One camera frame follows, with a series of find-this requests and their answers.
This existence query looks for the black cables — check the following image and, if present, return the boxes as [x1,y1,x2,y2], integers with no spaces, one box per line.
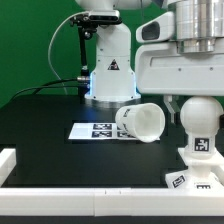
[9,78,88,101]

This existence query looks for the grey cable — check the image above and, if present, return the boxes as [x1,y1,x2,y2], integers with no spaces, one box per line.
[47,12,88,96]

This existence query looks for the white frame left bar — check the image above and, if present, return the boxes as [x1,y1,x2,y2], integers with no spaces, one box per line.
[0,148,17,187]

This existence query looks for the white frame right bar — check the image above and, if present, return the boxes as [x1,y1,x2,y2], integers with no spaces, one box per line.
[215,165,224,186]

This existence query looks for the white lamp base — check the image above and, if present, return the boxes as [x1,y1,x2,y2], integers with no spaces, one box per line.
[165,148,224,190]

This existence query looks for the white lamp bulb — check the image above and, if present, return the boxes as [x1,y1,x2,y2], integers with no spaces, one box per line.
[180,96,224,159]

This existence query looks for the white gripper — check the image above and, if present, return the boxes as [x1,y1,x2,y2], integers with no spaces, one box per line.
[135,39,224,124]

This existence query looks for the black camera on stand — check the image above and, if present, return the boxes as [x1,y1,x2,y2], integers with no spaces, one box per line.
[70,10,122,98]

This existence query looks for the white frame bar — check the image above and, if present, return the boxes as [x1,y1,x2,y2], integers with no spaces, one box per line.
[0,148,17,187]
[0,188,224,216]
[215,165,224,186]

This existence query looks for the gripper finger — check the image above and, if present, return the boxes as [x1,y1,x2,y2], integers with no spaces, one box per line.
[219,114,224,130]

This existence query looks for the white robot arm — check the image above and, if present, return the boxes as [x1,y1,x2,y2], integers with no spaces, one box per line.
[75,0,224,103]

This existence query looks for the white marker sheet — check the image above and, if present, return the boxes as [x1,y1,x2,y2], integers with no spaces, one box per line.
[69,123,134,140]

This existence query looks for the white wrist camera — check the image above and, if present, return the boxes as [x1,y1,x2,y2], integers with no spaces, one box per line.
[136,12,175,43]

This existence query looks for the white frame front bar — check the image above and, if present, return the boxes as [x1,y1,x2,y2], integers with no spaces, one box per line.
[0,188,224,216]

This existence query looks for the white lamp shade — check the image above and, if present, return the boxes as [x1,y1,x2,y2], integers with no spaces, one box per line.
[115,103,165,143]

